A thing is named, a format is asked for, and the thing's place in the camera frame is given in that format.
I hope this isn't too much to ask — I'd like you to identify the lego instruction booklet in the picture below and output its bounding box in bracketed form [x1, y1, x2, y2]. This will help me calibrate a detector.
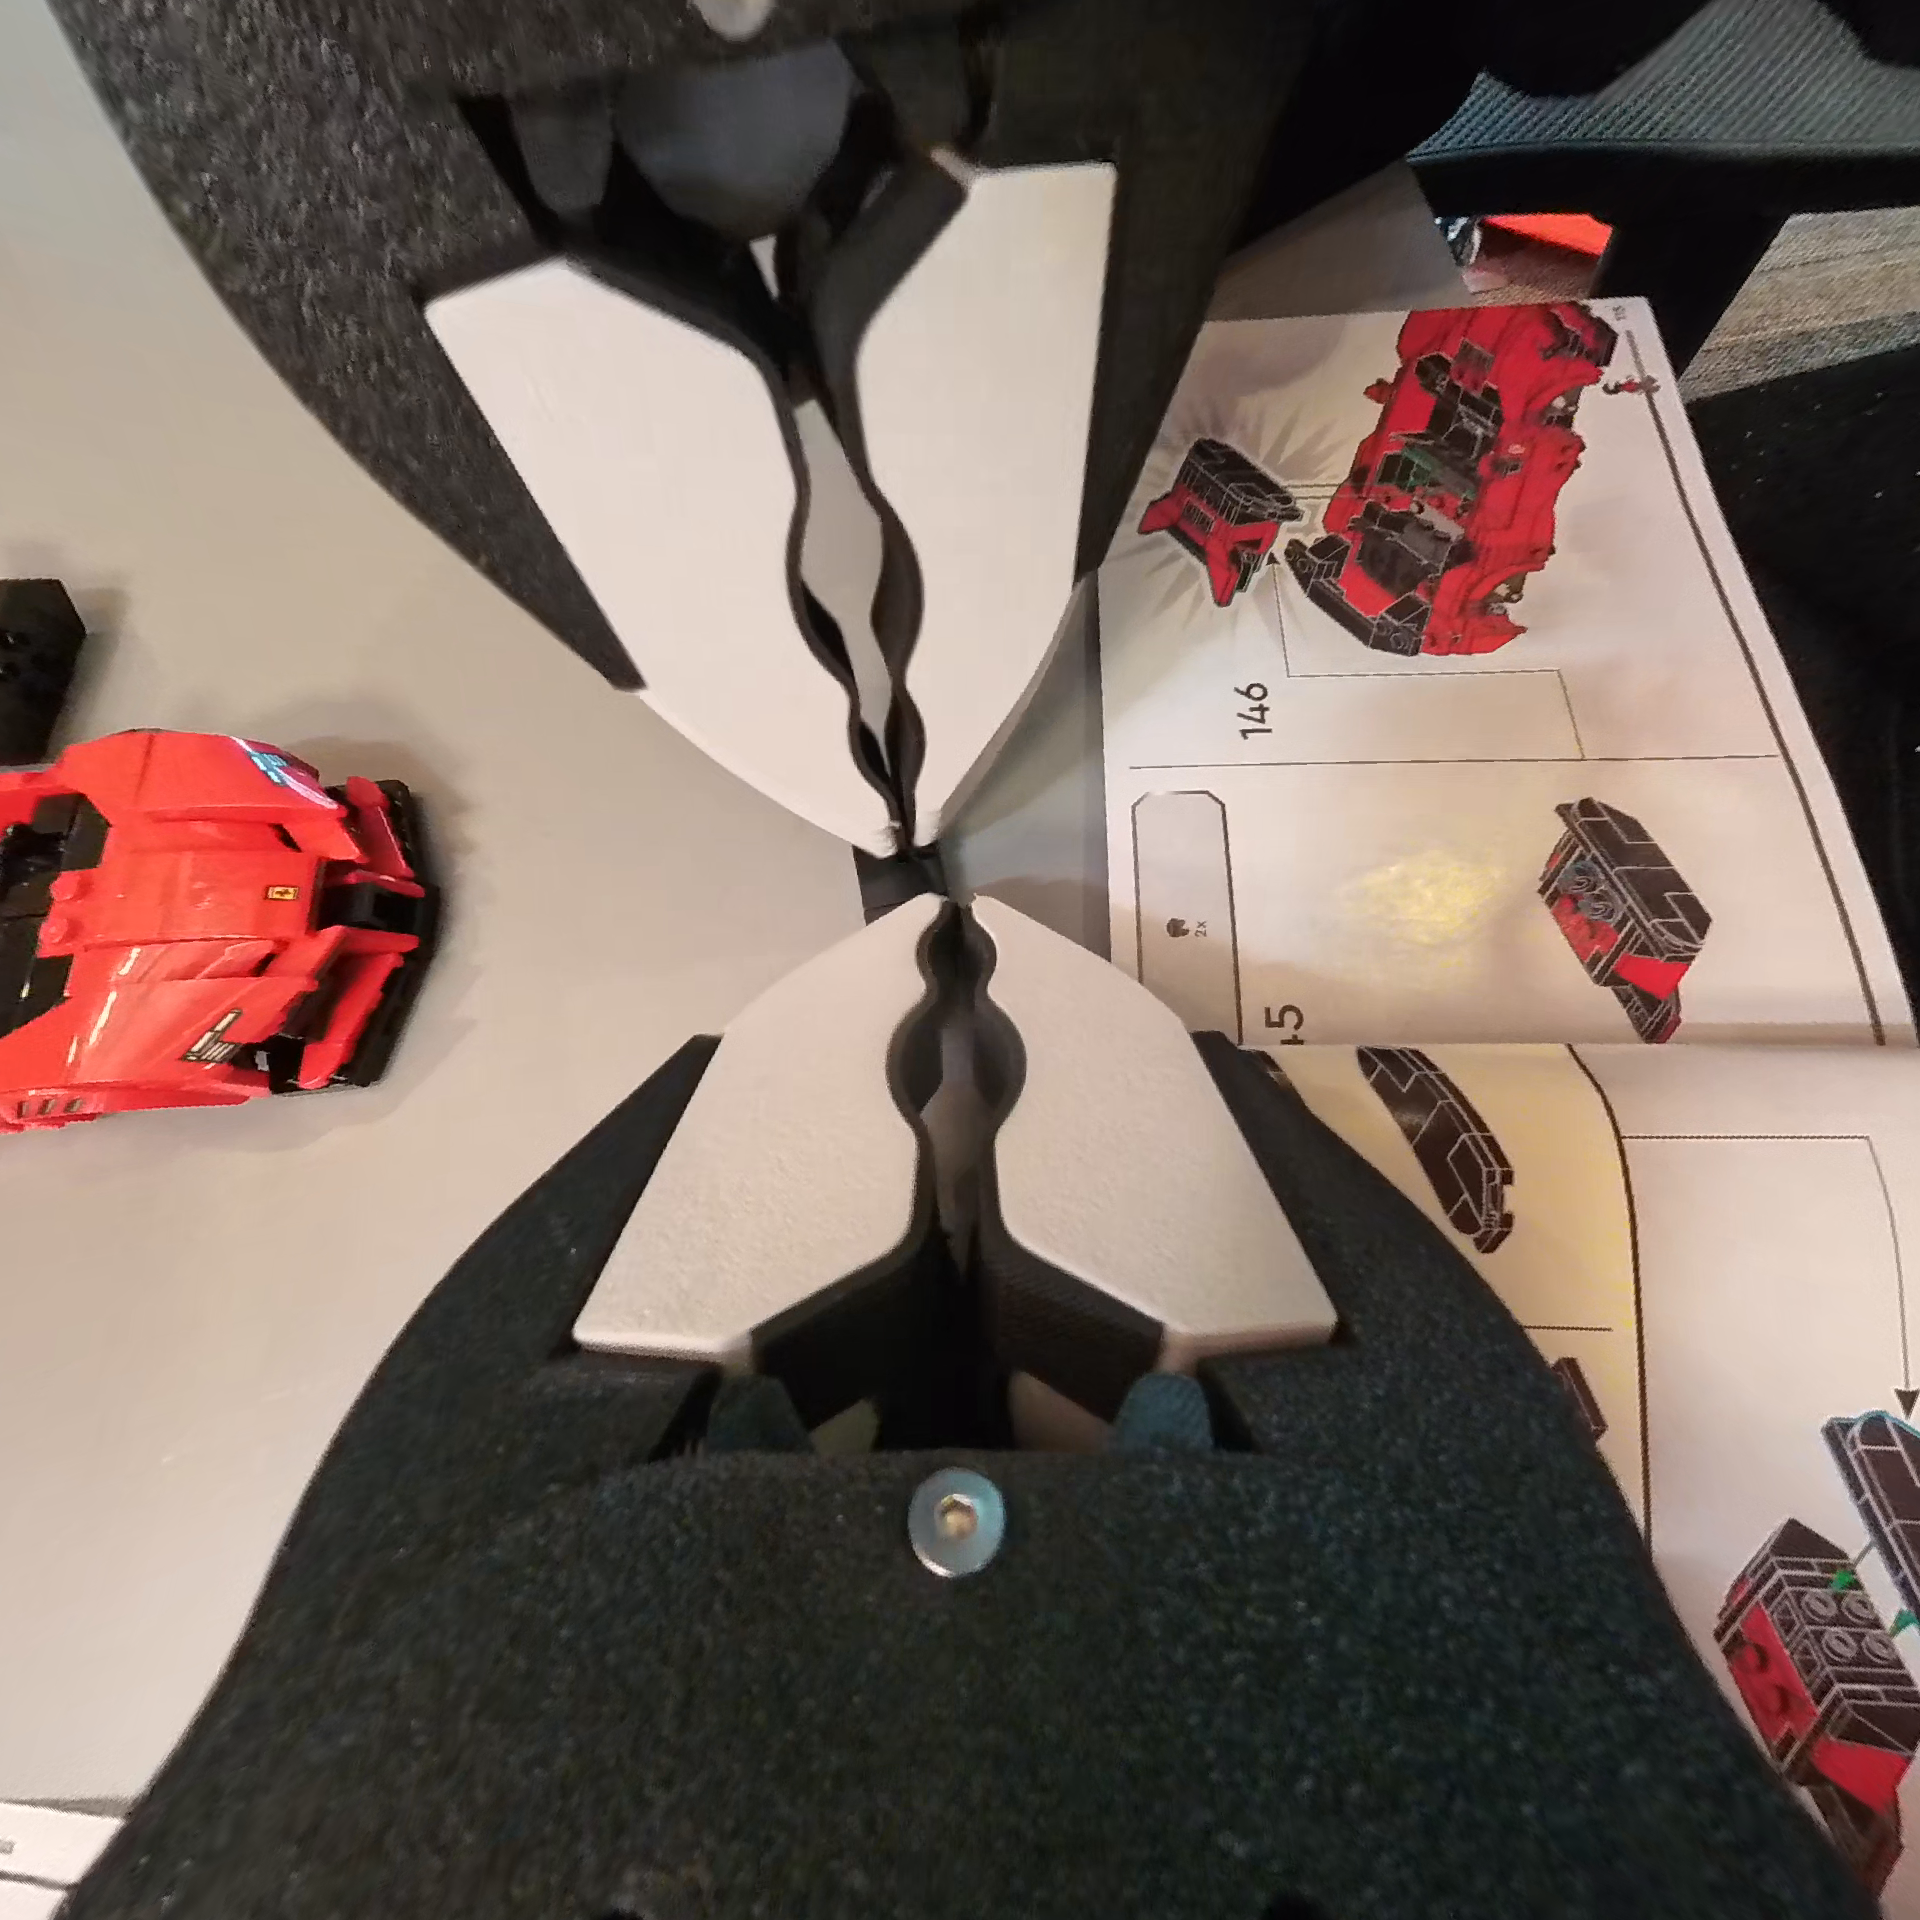
[1094, 291, 1920, 1905]

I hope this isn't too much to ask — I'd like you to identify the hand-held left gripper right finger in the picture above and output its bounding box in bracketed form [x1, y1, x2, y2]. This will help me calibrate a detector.
[958, 894, 1342, 1373]

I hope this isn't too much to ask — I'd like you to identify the red lego car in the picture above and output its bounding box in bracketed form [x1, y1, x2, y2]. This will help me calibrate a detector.
[0, 728, 445, 1134]

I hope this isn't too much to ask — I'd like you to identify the white sticker sheet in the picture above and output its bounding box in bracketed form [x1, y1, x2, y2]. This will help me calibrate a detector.
[0, 1793, 130, 1894]

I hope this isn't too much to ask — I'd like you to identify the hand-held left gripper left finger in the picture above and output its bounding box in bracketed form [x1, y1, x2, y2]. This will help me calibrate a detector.
[573, 894, 969, 1373]

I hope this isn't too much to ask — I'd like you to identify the black lego slope brick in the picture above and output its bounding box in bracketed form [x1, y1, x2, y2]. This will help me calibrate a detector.
[853, 844, 955, 926]

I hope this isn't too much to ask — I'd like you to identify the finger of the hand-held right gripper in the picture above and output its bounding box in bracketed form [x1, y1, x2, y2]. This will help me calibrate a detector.
[808, 150, 1123, 843]
[423, 247, 918, 852]

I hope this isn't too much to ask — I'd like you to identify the red black lego module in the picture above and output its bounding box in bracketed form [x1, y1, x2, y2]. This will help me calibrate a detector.
[0, 575, 85, 767]

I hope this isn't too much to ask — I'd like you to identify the grey woven fabric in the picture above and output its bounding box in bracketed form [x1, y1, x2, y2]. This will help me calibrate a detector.
[1680, 211, 1920, 395]

